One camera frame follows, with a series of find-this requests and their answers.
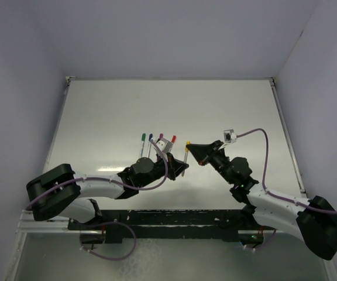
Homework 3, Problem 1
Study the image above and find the yellow marker pen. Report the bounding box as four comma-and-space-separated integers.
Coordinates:
182, 149, 189, 178

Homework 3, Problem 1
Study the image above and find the green marker pen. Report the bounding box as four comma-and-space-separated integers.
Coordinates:
139, 133, 146, 158

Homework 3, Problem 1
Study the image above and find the blue marker pen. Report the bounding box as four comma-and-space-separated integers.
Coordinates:
147, 133, 153, 158

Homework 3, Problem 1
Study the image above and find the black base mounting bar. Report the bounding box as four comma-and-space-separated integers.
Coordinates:
68, 207, 266, 244

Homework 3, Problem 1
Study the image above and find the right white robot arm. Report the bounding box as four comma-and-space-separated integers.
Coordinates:
186, 140, 337, 261

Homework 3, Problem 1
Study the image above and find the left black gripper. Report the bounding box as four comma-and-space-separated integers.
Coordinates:
138, 151, 188, 187

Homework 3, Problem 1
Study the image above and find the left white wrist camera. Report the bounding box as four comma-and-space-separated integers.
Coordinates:
156, 138, 174, 154

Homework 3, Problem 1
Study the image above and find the left aluminium rail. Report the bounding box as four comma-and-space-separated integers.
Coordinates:
15, 212, 70, 234

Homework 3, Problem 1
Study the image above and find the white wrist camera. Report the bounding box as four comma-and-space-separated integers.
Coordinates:
223, 129, 238, 144
156, 138, 174, 154

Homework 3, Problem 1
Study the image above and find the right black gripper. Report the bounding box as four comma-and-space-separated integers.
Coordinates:
186, 140, 234, 184

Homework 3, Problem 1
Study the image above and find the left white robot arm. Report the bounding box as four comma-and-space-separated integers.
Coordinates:
26, 153, 189, 229

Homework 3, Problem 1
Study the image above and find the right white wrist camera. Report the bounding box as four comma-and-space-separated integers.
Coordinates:
223, 129, 238, 144

